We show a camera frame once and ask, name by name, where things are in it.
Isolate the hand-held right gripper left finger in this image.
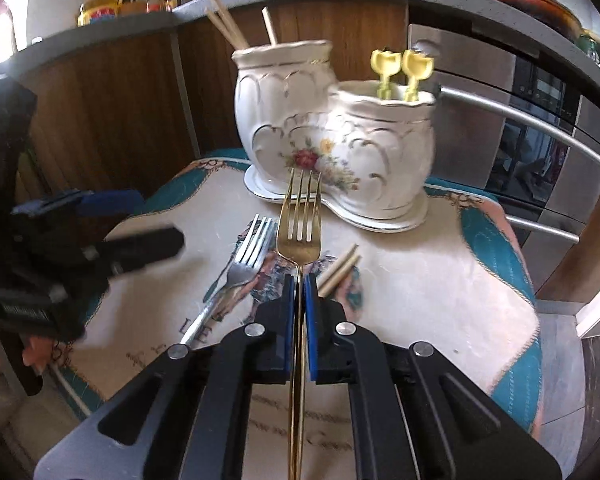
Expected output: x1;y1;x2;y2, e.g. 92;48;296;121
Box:
34;274;297;480

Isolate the gold fork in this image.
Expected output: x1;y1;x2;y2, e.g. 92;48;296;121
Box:
276;169;325;480

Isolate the printed teal border tablecloth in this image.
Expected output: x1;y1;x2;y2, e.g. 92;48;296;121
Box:
22;147;543;480

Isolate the yellow cooking oil jug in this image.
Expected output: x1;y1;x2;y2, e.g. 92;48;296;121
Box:
76;0;121;27

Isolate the silver fork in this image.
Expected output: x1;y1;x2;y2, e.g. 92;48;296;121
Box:
179;215;277;348

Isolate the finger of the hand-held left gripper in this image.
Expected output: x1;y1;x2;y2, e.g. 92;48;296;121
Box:
12;189;145;218
105;227;185;276

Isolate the wooden chopstick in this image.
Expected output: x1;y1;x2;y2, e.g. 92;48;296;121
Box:
205;9;241;47
324;254;364;297
261;7;279;44
317;243;360;294
211;0;247;45

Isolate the red pan with wooden handle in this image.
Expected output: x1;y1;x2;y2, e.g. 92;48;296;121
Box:
491;0;584;44

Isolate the white floral ceramic utensil holder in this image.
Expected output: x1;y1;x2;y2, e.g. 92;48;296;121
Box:
231;39;438;213

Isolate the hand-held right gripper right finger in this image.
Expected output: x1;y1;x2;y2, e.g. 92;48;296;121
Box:
304;274;563;480

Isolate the wooden base cabinet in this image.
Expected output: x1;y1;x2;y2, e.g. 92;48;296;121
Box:
17;2;411;192

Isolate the stainless steel built-in oven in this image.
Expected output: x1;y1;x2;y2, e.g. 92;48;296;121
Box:
407;22;600;262

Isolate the yellow tulip handle utensil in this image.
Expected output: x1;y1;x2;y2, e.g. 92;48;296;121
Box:
401;48;435;101
371;48;399;100

